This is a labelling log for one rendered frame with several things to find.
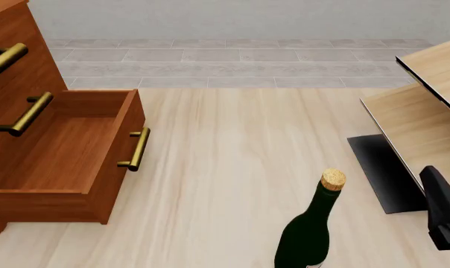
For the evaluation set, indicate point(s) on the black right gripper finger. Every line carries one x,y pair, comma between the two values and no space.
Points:
443,195

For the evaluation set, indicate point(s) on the pale wooden rack, black base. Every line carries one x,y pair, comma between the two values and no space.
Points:
407,120

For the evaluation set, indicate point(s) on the dark green corked wine bottle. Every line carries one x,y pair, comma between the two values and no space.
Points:
303,243

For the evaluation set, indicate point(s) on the open wooden drawer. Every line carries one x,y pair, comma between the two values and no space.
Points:
61,142

